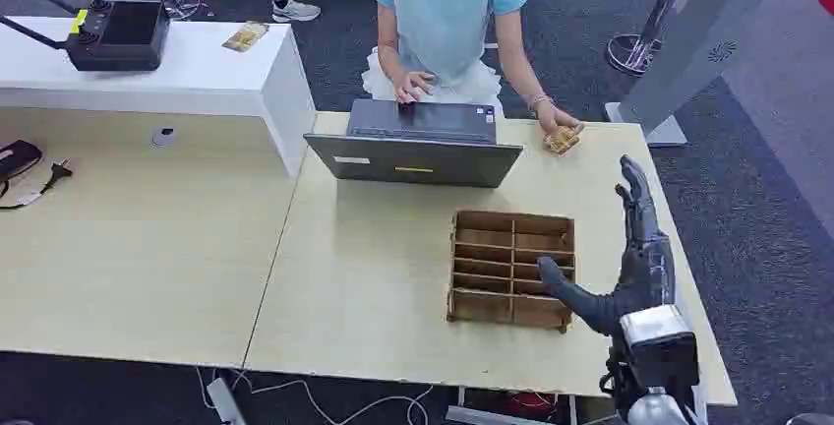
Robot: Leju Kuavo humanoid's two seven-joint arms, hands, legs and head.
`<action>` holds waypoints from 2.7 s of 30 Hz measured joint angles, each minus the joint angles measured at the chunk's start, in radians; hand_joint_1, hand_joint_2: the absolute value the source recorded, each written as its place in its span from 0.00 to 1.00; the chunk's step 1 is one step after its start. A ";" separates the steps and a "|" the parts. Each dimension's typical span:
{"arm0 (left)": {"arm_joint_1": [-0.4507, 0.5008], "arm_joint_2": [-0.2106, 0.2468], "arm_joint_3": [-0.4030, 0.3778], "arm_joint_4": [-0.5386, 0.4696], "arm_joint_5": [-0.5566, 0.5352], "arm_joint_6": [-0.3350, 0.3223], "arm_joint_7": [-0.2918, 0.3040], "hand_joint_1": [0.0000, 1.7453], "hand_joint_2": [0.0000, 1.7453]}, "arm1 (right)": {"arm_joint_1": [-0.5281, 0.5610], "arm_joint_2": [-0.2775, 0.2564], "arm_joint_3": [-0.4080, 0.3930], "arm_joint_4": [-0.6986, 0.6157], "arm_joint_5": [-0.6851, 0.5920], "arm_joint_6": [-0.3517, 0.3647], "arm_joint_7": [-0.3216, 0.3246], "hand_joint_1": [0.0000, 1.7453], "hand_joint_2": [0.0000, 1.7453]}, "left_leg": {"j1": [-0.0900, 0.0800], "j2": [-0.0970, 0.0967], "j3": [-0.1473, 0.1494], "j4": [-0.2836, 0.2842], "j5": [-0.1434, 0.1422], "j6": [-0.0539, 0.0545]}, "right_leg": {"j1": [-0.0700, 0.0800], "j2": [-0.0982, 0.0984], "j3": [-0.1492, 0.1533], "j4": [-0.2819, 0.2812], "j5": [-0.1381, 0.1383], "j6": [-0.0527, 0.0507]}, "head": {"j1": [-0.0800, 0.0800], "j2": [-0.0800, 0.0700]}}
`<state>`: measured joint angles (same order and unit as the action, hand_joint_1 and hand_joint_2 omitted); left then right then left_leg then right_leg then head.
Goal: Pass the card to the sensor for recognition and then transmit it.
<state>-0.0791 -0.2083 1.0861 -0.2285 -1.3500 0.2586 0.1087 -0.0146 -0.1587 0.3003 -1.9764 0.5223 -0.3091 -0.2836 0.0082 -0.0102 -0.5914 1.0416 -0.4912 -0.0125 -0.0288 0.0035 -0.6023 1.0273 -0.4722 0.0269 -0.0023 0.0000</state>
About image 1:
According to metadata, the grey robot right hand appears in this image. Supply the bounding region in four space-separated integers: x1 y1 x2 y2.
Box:
537 154 677 337

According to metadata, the person's right hand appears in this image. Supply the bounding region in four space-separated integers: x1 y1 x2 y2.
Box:
392 70 437 105

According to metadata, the person's left hand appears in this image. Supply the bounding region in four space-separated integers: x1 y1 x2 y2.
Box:
535 100 586 147

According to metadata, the grey laptop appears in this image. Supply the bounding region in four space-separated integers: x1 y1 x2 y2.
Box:
303 98 524 190

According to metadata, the person seated at desk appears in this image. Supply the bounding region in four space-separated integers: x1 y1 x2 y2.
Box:
361 0 555 117

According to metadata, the grey kiosk stand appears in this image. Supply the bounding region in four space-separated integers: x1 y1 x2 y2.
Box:
604 0 777 149

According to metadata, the wooden compartment card box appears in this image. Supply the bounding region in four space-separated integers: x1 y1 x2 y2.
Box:
447 209 577 334

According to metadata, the yellow card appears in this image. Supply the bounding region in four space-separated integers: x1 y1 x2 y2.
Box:
221 21 270 53

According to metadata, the red object under desk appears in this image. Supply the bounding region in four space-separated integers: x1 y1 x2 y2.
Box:
505 393 559 420

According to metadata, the white raised counter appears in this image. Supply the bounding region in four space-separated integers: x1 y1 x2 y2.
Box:
0 16 318 178

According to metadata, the black remote controller with antennas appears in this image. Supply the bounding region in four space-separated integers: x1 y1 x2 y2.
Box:
0 0 171 74

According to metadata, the white power strip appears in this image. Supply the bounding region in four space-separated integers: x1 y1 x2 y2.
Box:
206 377 248 425

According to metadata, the black pouch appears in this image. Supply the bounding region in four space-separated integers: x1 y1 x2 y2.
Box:
0 140 44 182

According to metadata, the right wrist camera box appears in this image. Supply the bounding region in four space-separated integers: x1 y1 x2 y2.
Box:
609 304 701 403

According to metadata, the chrome stanchion post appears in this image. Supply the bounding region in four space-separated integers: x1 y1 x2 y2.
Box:
606 0 701 78

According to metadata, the white cable under desk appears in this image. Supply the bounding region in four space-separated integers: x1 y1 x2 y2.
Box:
195 366 435 425

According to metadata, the black power plug cable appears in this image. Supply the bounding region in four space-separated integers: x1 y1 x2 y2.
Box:
0 159 74 212

